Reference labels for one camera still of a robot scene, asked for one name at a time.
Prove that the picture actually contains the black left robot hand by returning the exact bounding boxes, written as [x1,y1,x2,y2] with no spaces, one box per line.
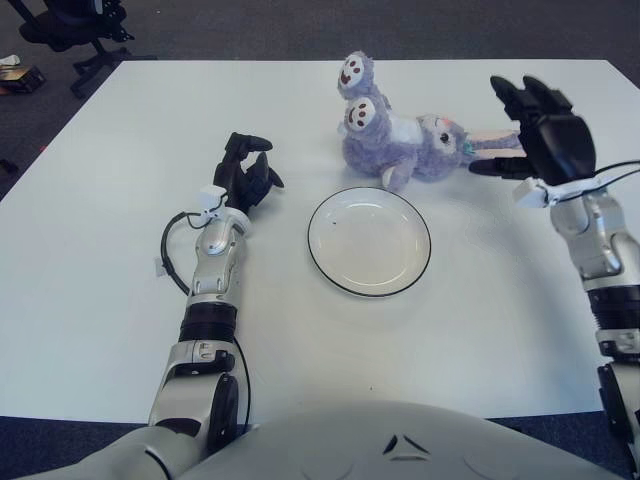
[213,131,286,217]

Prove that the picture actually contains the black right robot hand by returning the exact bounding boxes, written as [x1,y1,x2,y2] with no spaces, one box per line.
[468,74,599,187]

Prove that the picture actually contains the purple plush bunny doll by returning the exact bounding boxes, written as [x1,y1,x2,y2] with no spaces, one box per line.
[335,49,526,194]

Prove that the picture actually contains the white plate with black rim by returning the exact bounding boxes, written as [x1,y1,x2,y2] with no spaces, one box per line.
[307,186,432,300]

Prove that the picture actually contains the white left wrist connector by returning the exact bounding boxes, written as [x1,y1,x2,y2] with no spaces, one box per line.
[198,185,226,216]

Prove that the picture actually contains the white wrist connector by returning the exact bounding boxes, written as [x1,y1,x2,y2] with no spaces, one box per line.
[198,185,226,216]
[514,178,556,209]

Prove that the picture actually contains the white right wrist connector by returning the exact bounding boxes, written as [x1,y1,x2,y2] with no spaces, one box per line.
[514,178,556,209]

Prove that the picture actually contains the black office chair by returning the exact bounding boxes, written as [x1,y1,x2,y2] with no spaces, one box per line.
[18,0,159,99]

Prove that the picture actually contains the brown and black box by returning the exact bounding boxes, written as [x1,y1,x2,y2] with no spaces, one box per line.
[0,66,46,94]

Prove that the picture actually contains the grey robot torso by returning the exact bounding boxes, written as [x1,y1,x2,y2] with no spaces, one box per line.
[0,399,640,480]

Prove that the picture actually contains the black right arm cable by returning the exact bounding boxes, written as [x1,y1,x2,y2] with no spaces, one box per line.
[549,158,640,201]

